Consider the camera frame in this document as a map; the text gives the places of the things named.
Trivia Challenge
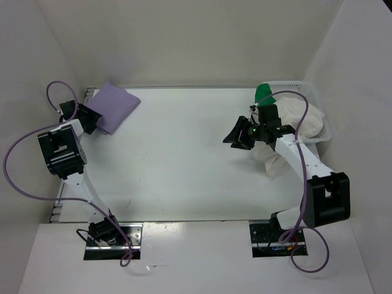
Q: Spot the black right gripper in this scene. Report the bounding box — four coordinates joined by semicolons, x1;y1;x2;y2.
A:
223;115;266;150

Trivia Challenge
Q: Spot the purple t shirt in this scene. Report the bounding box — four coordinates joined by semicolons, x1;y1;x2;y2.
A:
86;81;141;135

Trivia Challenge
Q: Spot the white t shirt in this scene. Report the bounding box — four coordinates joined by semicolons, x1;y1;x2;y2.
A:
252;96;326;178

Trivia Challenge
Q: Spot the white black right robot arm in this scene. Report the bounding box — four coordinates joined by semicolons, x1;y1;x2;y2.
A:
223;104;351;244

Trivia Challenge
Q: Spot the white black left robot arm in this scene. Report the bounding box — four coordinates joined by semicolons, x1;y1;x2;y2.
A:
37;100;124;246

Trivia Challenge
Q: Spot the green t shirt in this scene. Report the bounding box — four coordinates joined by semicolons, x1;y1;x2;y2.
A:
254;83;276;106

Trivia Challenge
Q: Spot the white plastic laundry basket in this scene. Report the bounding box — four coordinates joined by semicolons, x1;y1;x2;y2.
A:
266;80;332;144

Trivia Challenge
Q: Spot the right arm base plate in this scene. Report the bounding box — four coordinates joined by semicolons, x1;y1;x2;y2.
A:
249;221;308;258

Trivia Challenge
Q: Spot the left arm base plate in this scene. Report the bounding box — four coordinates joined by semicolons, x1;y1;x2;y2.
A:
76;223;143;261

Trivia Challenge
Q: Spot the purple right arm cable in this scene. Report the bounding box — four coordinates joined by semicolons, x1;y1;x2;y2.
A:
249;90;330;273

